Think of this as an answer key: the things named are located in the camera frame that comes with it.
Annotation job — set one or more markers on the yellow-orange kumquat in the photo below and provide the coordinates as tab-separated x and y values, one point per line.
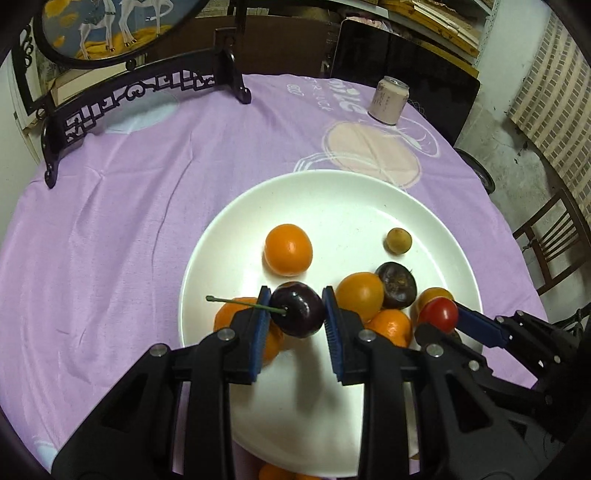
426	297

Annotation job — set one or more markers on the purple tablecloth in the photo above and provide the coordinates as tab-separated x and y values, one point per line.
91	269

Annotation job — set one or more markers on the wooden chair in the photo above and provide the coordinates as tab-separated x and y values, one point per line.
570	230

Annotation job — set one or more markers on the ornate black stand screen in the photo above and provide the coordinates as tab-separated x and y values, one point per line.
90	35

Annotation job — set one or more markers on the dark cherry with stem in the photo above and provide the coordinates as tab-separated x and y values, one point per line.
293	307

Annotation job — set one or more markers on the small orange mandarin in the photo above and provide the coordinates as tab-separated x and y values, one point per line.
287	250

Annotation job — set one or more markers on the yellow-orange citrus fruit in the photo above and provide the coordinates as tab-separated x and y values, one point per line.
362	293

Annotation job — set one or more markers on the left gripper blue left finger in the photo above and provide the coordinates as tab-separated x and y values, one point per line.
245	357

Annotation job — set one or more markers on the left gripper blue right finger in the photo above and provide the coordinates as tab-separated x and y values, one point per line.
342	328

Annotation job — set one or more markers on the large orange mandarin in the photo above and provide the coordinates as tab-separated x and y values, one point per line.
270	348

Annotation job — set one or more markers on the red cherry tomato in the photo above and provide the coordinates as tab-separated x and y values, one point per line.
441	313

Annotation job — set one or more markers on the wooden bookshelf with books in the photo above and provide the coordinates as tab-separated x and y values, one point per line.
460	27

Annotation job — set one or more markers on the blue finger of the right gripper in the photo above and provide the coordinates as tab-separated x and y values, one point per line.
433	341
481	328

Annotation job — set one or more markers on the small yellow-brown longan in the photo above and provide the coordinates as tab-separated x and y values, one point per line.
398	241

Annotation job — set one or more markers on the dark round stool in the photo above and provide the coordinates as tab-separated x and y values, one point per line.
481	172

